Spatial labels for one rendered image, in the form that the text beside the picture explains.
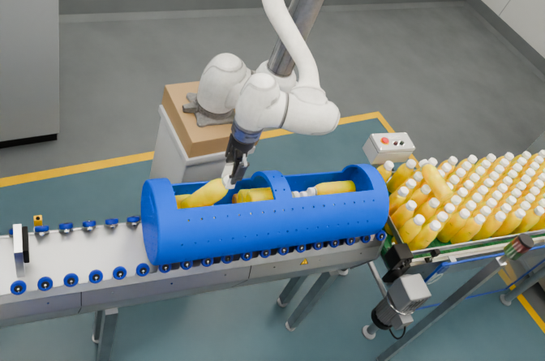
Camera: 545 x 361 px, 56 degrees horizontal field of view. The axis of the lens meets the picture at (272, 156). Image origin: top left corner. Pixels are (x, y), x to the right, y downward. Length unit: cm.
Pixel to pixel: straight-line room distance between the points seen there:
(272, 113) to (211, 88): 62
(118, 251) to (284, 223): 58
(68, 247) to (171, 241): 40
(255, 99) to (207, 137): 71
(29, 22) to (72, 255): 129
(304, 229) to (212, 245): 34
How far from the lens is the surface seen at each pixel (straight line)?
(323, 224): 185
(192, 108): 208
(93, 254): 188
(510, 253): 220
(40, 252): 189
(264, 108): 138
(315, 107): 142
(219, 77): 194
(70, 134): 346
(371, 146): 238
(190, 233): 165
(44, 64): 294
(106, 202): 313
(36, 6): 272
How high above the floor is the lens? 256
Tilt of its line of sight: 45 degrees down
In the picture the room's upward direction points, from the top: 24 degrees clockwise
